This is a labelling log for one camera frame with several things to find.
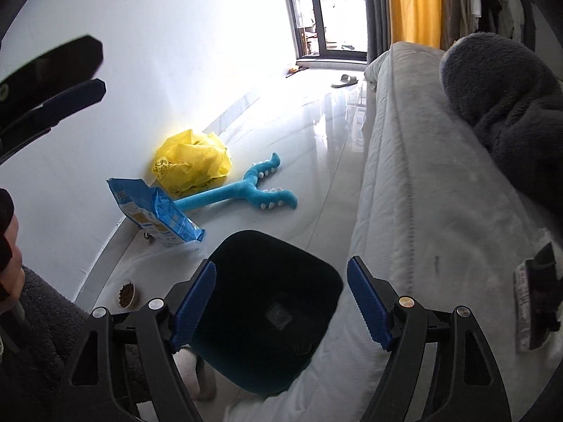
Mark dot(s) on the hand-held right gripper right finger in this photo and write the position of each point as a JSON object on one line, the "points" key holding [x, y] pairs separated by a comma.
{"points": [[369, 307]]}

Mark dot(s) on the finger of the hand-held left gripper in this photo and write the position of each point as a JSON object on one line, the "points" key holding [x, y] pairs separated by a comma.
{"points": [[52, 63], [70, 102]]}

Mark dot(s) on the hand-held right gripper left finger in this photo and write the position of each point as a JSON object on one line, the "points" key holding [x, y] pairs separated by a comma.
{"points": [[193, 305]]}

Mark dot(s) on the dark blue square cushion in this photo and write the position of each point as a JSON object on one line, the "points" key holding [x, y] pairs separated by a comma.
{"points": [[264, 281]]}

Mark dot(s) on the person's left forearm grey sleeve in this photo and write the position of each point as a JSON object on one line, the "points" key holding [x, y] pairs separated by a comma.
{"points": [[35, 351]]}

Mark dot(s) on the person's left hand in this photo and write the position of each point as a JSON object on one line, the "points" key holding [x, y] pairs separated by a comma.
{"points": [[16, 268]]}

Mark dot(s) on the small pet food bowl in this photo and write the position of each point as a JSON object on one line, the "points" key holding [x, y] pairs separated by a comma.
{"points": [[127, 294]]}

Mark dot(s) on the grey slipper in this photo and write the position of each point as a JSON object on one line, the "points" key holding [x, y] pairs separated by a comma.
{"points": [[204, 378], [345, 81]]}

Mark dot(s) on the blue tissue packet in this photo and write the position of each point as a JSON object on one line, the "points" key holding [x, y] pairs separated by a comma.
{"points": [[171, 220]]}

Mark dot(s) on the bed with light sheet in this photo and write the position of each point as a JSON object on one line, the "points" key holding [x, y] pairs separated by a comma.
{"points": [[440, 228]]}

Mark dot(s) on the blue plush toy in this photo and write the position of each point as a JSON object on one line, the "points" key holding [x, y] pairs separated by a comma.
{"points": [[246, 187]]}

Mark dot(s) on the yellow plastic bag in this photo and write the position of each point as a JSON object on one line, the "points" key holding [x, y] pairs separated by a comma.
{"points": [[193, 158]]}

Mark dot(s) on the small orange object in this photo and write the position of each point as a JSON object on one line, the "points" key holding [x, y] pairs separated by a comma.
{"points": [[294, 71]]}

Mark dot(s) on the dark grey fleece blanket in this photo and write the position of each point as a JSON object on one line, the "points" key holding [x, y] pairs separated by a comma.
{"points": [[497, 96]]}

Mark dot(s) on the glass sliding door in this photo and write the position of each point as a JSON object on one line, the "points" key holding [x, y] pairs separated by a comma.
{"points": [[347, 9]]}

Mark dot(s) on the grey curtain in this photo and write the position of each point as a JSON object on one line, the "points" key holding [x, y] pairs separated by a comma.
{"points": [[376, 9]]}

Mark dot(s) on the yellow curtain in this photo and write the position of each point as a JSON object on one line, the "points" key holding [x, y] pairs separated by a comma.
{"points": [[413, 4]]}

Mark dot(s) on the rack of hanging clothes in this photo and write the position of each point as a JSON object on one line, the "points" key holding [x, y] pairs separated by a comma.
{"points": [[484, 0]]}

